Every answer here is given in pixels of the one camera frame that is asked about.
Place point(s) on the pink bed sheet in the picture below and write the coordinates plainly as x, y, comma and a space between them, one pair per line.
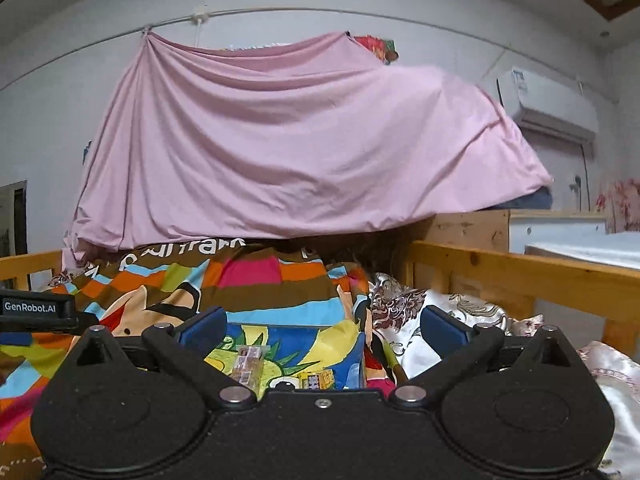
300, 150

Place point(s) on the yellow snack packet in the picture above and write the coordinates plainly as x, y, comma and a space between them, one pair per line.
317, 381

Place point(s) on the red floral curtain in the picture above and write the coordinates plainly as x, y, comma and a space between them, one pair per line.
622, 205

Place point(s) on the wooden cabinet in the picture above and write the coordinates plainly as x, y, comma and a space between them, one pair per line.
470, 232

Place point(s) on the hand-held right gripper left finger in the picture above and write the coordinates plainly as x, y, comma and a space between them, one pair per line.
202, 332

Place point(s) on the wooden bed frame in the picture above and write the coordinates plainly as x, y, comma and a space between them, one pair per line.
500, 265

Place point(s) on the air conditioner pipe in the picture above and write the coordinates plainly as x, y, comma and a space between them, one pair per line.
586, 175

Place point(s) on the blue cloth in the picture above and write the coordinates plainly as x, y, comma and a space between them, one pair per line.
530, 201

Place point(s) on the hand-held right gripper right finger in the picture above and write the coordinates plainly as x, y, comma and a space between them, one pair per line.
442, 331

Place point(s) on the clear packet of brown snack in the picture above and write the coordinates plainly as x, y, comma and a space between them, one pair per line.
247, 360

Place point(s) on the white air conditioner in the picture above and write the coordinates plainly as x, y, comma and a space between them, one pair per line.
550, 105

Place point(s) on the white floral satin quilt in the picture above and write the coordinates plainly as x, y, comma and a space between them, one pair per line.
400, 305

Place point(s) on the red floral cloth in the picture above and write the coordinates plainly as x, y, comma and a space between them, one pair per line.
372, 46

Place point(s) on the colourful cartoon printed blanket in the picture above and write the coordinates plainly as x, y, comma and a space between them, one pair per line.
280, 305

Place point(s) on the dark doorway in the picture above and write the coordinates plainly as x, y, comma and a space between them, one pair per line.
12, 220

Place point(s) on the white cabinet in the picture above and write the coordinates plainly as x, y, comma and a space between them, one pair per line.
550, 230

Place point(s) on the white board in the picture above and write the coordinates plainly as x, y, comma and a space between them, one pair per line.
590, 252

